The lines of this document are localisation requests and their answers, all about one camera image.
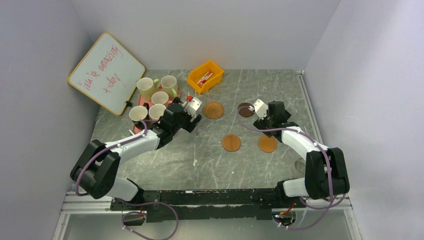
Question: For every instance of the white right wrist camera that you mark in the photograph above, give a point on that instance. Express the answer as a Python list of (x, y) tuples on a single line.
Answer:
[(260, 108)]

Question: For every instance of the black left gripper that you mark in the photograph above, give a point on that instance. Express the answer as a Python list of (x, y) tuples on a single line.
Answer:
[(189, 125)]

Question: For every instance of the red white marker pens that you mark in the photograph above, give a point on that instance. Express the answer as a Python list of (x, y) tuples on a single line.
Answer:
[(201, 82)]

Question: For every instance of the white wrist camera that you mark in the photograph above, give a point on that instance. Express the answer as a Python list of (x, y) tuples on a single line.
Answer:
[(191, 107), (260, 108)]

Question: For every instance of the dark brown wooden coaster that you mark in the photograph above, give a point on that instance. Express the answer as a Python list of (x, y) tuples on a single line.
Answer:
[(245, 109)]

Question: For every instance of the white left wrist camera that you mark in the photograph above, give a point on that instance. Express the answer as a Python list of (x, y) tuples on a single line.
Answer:
[(191, 107)]

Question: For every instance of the pink mug white inside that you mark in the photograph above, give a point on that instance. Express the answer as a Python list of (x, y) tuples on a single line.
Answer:
[(156, 111)]

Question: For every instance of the orange patterned coaster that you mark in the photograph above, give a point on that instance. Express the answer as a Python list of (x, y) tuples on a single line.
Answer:
[(267, 144)]

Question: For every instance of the light wooden round coaster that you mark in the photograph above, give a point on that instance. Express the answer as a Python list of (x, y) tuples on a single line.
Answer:
[(231, 142)]

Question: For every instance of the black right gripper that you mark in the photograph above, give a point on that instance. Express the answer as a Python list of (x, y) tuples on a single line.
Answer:
[(262, 123)]

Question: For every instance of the woven rattan coaster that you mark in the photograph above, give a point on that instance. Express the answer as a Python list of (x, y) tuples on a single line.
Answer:
[(213, 110)]

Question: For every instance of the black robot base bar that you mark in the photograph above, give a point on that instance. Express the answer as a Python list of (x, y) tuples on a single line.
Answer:
[(257, 203)]

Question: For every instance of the yellow plastic bin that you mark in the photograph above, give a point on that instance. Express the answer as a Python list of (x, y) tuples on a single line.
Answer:
[(200, 71)]

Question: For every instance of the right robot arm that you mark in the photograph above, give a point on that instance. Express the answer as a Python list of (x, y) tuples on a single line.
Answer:
[(325, 168)]

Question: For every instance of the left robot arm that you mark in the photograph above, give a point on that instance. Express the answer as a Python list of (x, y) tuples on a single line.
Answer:
[(95, 172)]

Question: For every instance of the whiteboard with yellow frame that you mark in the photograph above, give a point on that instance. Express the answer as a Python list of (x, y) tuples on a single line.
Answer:
[(107, 74)]

